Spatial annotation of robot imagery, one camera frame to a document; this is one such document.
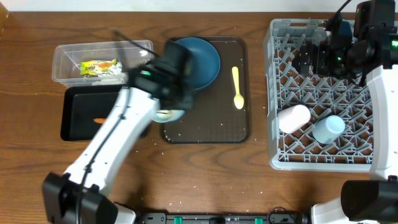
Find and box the light blue rice bowl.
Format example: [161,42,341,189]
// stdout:
[153,110,185,123]

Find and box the dark blue plate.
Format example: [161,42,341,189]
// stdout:
[175,37,221,91]

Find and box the white napkin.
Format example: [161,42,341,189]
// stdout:
[92,62,127,86]

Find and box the pink cup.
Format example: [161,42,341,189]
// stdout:
[277,105,311,134]

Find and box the light blue cup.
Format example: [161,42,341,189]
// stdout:
[312,115,346,144]

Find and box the orange carrot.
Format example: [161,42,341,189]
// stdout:
[93,118,106,124]

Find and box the green yellow snack wrapper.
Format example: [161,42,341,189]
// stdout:
[80,58,118,76]

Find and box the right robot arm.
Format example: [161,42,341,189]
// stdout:
[293,0,397,223]

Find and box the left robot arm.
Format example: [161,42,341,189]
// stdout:
[42,40,194,223]

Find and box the grey dishwasher rack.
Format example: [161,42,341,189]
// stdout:
[264,19,374,172]

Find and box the dark brown serving tray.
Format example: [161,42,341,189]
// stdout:
[160,36,251,144]

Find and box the yellow plastic spoon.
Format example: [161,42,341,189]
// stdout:
[231,67,244,110]

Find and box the clear plastic bin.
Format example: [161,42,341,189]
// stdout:
[52,40,154,88]

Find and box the black tray bin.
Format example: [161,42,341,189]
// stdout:
[60,83,149,142]

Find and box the left black cable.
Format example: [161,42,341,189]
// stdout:
[111,29,159,58]

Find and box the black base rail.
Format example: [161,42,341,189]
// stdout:
[134,210,312,224]

